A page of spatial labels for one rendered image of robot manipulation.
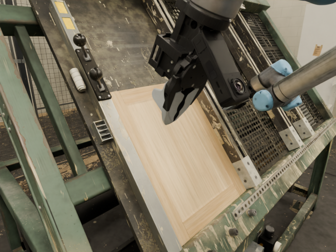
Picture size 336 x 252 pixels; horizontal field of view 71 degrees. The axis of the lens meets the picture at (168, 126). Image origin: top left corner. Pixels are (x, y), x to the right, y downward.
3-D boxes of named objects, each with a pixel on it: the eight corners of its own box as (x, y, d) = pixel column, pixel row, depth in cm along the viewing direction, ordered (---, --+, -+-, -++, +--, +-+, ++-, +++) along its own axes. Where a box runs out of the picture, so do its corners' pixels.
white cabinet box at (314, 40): (320, 135, 400) (352, -1, 331) (284, 127, 437) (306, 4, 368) (328, 127, 441) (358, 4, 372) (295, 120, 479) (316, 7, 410)
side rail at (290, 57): (317, 123, 201) (331, 118, 193) (252, 19, 218) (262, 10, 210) (320, 121, 206) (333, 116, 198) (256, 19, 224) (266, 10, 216)
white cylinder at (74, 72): (68, 73, 80) (77, 93, 79) (70, 67, 78) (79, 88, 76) (76, 72, 82) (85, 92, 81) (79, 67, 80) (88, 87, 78)
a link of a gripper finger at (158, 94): (152, 109, 48) (167, 70, 43) (170, 128, 46) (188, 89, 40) (140, 112, 46) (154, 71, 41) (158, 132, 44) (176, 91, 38)
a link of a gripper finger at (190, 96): (163, 106, 51) (178, 68, 45) (181, 124, 48) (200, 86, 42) (152, 109, 48) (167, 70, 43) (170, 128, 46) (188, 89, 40)
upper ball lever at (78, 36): (84, 66, 81) (74, 43, 68) (80, 57, 81) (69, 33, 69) (94, 62, 82) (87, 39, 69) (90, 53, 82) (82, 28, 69)
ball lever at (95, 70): (98, 96, 79) (91, 79, 66) (93, 86, 80) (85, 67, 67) (109, 92, 80) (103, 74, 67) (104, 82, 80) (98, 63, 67)
